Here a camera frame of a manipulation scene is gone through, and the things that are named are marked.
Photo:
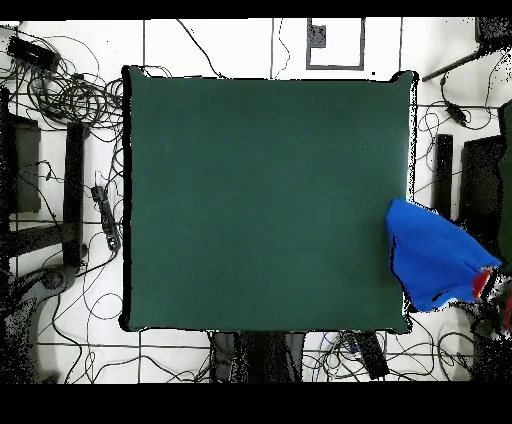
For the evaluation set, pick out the blue printed shirt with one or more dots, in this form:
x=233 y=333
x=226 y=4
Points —
x=432 y=256

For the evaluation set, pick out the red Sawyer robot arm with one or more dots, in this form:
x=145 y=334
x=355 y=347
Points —
x=507 y=308

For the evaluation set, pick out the dark flat panel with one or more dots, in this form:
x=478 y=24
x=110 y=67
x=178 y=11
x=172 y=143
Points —
x=480 y=180
x=26 y=168

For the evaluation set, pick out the black upright bar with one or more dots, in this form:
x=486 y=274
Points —
x=74 y=192
x=444 y=172

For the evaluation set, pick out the black power strip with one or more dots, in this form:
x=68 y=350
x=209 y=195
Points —
x=372 y=356
x=106 y=216

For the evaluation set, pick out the black power adapter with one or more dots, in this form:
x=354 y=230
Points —
x=456 y=113

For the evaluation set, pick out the black slanted rod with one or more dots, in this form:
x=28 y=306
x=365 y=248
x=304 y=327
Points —
x=452 y=68

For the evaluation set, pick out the black corner equipment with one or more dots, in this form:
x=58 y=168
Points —
x=494 y=32

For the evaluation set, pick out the dark green table cloth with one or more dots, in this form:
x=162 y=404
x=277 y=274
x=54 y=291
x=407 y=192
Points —
x=240 y=180

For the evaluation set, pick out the small grey square plate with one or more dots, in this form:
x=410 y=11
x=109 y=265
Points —
x=317 y=36

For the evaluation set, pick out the black round stand base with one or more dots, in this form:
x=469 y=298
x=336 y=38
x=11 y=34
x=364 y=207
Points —
x=54 y=279

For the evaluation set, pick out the black electronics box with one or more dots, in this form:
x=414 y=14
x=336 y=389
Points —
x=32 y=52

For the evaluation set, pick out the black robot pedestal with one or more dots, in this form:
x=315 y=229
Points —
x=260 y=356

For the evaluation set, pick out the grey rectangular floor frame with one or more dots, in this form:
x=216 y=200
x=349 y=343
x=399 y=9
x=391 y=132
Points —
x=362 y=44

